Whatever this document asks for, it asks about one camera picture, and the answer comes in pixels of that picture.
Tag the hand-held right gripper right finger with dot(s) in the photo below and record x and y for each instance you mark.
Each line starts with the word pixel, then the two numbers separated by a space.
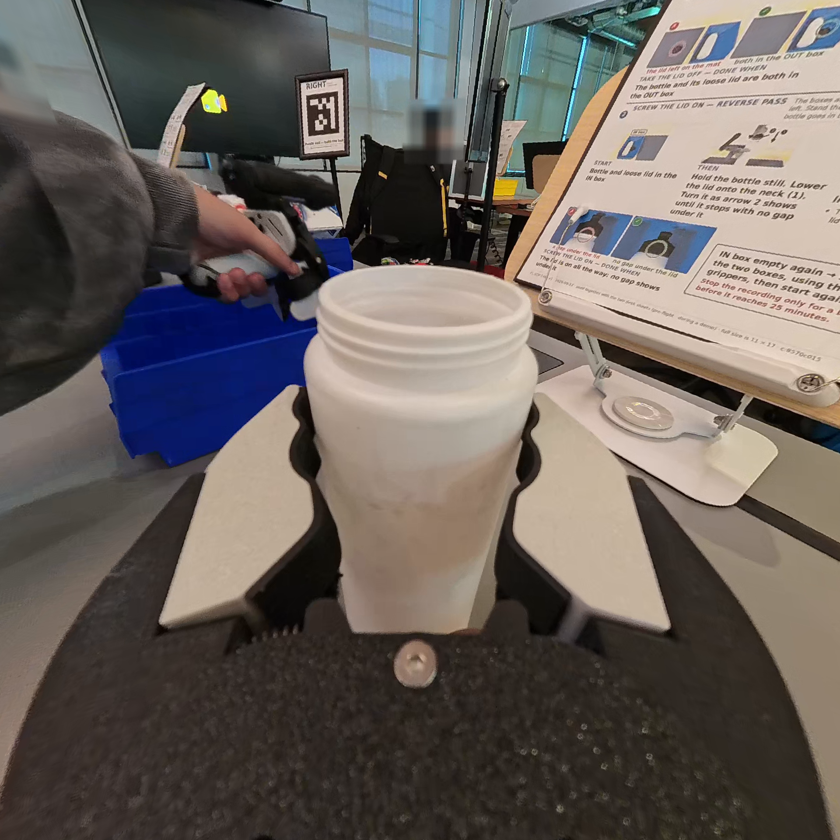
pixel 584 525

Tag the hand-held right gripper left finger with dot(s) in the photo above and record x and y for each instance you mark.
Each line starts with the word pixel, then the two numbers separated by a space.
pixel 243 525

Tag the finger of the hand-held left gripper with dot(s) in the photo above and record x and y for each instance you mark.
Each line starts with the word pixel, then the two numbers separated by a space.
pixel 262 300
pixel 305 307

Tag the white plastic bottle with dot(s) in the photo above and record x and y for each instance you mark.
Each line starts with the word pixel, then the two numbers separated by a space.
pixel 420 426

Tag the person's left forearm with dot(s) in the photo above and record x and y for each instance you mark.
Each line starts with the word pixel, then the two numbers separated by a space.
pixel 79 262

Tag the person's left hand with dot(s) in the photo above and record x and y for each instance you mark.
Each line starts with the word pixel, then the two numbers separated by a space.
pixel 229 229

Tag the framed tag sign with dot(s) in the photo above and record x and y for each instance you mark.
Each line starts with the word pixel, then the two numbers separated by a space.
pixel 321 111

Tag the wooden clipboard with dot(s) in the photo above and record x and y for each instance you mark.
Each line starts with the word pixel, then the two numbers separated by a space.
pixel 548 197
pixel 177 124

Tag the white document stand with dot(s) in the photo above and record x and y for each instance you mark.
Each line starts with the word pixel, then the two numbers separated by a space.
pixel 722 472

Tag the large black screen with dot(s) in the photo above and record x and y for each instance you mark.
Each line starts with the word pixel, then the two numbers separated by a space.
pixel 197 59

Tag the black tripod pole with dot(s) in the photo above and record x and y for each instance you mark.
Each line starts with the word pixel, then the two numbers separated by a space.
pixel 493 164

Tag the yellow plastic bin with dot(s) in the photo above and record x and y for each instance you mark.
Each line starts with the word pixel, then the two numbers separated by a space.
pixel 505 188

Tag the instruction sheet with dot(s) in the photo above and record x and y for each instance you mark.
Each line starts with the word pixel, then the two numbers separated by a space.
pixel 722 164

